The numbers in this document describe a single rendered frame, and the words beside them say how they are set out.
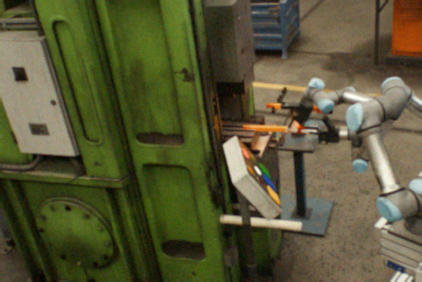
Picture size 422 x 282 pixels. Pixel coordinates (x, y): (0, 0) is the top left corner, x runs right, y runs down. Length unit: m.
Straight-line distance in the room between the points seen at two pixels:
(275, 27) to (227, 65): 3.91
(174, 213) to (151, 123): 0.59
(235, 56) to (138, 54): 0.47
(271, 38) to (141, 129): 4.04
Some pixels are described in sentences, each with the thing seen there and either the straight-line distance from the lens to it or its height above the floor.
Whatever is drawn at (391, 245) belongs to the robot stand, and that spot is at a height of 0.69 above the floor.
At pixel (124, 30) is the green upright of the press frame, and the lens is 2.52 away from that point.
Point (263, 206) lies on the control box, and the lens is 2.31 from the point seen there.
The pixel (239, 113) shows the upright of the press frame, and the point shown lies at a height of 0.97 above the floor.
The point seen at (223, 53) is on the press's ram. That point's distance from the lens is 2.58.
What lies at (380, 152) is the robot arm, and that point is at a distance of 2.30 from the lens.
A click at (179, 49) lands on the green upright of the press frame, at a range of 2.37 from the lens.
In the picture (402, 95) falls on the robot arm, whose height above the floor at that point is 1.27.
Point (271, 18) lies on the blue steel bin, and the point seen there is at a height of 0.51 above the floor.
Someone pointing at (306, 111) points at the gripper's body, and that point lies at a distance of 2.80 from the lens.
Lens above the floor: 2.42
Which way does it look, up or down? 29 degrees down
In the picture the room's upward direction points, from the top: 7 degrees counter-clockwise
